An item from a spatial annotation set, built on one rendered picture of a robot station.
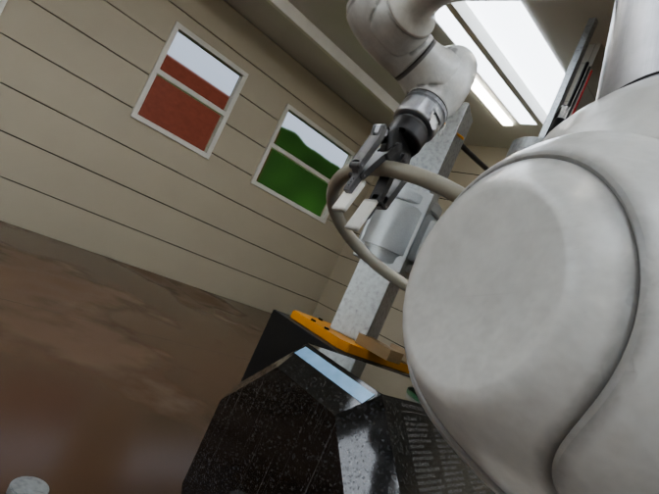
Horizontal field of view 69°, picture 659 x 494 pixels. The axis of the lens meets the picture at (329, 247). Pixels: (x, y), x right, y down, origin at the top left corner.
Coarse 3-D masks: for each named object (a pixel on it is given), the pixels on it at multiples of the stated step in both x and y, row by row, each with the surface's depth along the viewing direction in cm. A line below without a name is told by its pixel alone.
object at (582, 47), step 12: (588, 24) 416; (588, 36) 413; (576, 48) 416; (576, 60) 412; (576, 72) 414; (564, 84) 412; (576, 84) 425; (564, 96) 411; (576, 96) 428; (552, 108) 411; (576, 108) 431; (552, 120) 408; (540, 132) 411
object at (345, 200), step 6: (360, 186) 81; (354, 192) 81; (342, 198) 82; (348, 198) 81; (354, 198) 81; (336, 204) 81; (342, 204) 80; (348, 204) 80; (336, 210) 81; (342, 210) 80
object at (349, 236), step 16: (336, 176) 96; (384, 176) 86; (400, 176) 83; (416, 176) 81; (432, 176) 80; (336, 192) 102; (448, 192) 79; (336, 224) 114; (352, 240) 117; (368, 256) 120; (384, 272) 121; (400, 288) 122
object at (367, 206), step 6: (366, 204) 86; (372, 204) 85; (360, 210) 85; (366, 210) 84; (372, 210) 84; (354, 216) 85; (360, 216) 84; (366, 216) 84; (348, 222) 84; (354, 222) 84; (360, 222) 83; (348, 228) 84; (354, 228) 83
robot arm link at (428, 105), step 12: (408, 96) 90; (420, 96) 88; (432, 96) 88; (408, 108) 88; (420, 108) 87; (432, 108) 88; (444, 108) 89; (420, 120) 88; (432, 120) 88; (444, 120) 91; (432, 132) 89
